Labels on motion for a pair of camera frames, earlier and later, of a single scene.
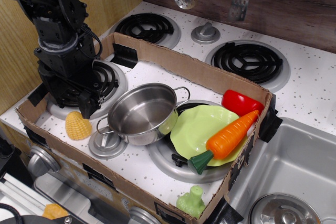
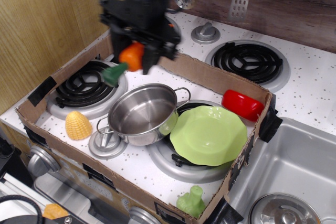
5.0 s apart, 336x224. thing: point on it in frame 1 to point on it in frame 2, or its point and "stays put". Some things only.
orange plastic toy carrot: x=224 y=142 to x=130 y=57
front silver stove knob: x=105 y=144 stays put
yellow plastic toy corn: x=77 y=127 stays put
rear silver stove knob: x=206 y=34 stays put
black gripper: x=71 y=75 to x=143 y=19
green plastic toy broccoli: x=191 y=203 stays put
